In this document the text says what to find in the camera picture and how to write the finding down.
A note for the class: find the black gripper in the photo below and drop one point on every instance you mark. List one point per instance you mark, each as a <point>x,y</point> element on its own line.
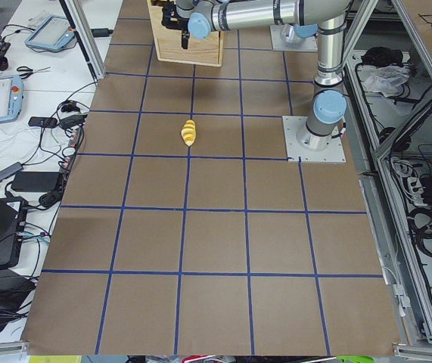
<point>184,40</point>

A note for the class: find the light wooden drawer cabinet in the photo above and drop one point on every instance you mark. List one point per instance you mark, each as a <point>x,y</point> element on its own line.
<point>203,52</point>

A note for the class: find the toy bread loaf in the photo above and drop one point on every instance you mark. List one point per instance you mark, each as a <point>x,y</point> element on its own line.
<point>189,132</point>

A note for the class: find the far teach pendant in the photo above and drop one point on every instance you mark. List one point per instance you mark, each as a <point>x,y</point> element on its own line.
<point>54,34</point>

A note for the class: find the black power adapter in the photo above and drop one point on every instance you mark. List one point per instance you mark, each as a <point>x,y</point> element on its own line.
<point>35,181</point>

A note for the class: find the aluminium frame post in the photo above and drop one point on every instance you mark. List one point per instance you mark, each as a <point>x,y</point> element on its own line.
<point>79,24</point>

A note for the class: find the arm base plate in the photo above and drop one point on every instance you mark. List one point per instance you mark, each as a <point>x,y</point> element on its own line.
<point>308,45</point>
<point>302,146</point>

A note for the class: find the black handled scissors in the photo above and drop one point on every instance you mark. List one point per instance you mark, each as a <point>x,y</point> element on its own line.
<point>25,72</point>

